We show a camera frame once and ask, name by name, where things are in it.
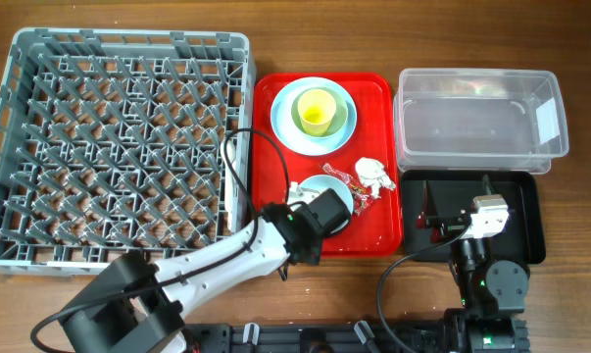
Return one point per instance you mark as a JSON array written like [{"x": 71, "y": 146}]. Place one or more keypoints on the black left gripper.
[{"x": 317, "y": 247}]

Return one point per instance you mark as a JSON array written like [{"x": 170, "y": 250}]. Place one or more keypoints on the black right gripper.
[{"x": 448, "y": 227}]

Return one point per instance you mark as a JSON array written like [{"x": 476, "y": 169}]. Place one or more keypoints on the small blue food bowl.
[{"x": 315, "y": 185}]

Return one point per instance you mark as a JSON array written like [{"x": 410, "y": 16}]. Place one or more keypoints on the red candy wrapper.
[{"x": 360, "y": 195}]

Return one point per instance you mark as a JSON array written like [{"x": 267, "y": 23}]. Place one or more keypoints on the white plastic spoon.
[{"x": 228, "y": 149}]

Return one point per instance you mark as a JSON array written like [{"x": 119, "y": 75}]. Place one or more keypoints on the white tissue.
[{"x": 371, "y": 173}]

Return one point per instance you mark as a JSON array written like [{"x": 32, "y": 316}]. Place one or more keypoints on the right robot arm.
[{"x": 492, "y": 290}]

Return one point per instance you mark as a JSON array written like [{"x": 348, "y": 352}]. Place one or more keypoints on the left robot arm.
[{"x": 135, "y": 306}]

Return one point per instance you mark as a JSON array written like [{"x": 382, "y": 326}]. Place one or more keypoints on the grey dishwasher rack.
[{"x": 110, "y": 141}]

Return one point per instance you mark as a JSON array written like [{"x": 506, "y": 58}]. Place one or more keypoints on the clear plastic bin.
[{"x": 479, "y": 119}]

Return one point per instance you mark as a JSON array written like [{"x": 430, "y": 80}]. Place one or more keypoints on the red plastic tray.
[{"x": 377, "y": 230}]

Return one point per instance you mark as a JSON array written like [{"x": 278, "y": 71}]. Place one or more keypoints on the light blue plate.
[{"x": 291, "y": 136}]

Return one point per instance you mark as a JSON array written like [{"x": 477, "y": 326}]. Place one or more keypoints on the light green bowl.
[{"x": 339, "y": 119}]

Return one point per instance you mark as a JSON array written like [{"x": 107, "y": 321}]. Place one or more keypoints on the yellow plastic cup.
[{"x": 316, "y": 108}]

